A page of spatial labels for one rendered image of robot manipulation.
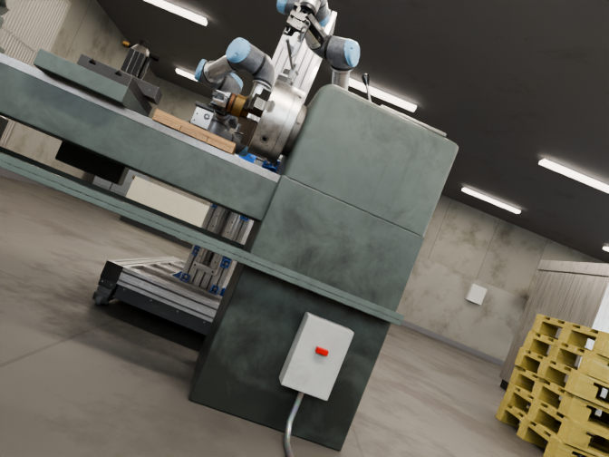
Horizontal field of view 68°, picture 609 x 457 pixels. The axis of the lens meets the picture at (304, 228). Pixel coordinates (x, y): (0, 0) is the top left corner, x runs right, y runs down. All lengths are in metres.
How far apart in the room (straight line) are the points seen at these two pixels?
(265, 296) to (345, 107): 0.75
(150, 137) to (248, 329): 0.77
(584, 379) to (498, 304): 7.90
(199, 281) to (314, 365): 1.20
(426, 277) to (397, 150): 9.08
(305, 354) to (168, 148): 0.88
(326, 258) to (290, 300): 0.20
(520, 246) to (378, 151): 9.96
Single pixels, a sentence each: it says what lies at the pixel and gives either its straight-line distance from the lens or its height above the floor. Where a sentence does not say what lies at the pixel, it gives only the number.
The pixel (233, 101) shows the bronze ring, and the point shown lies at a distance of 1.88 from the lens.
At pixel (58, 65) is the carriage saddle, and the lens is 1.79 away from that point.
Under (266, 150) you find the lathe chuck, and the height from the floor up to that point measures 0.94.
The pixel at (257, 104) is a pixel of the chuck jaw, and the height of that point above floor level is 1.08.
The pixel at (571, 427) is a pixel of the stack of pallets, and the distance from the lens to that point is 3.59.
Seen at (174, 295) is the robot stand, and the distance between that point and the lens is 2.39.
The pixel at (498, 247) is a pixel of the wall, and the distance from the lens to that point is 11.37.
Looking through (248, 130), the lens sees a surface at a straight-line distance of 1.91.
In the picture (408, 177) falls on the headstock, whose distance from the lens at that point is 1.78.
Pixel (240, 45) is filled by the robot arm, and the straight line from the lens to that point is 2.21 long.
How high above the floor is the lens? 0.63
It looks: 3 degrees up
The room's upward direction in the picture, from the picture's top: 22 degrees clockwise
